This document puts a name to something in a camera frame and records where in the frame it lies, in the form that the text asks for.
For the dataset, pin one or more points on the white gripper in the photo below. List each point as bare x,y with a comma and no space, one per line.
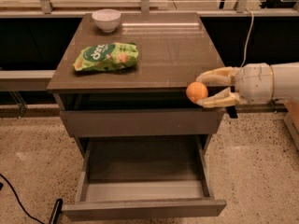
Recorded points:
254,82

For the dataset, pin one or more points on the orange fruit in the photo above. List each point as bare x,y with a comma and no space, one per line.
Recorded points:
196,91

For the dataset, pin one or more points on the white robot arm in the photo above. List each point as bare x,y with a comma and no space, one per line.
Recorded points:
285,82

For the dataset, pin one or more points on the grey drawer cabinet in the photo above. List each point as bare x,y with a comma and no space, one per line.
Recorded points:
174,49

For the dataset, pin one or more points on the open grey middle drawer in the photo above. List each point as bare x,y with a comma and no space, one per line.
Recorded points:
143,177

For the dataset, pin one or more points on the closed grey top drawer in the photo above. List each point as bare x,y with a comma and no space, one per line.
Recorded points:
142,122

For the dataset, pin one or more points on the cardboard box at right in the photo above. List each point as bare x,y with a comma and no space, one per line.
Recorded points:
292,121

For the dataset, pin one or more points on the green chip bag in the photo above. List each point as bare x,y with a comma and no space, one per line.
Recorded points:
107,57

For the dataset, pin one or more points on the white ceramic bowl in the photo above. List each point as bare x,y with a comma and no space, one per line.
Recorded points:
107,20

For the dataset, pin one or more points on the black object on floor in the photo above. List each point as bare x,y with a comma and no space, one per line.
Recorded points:
56,211

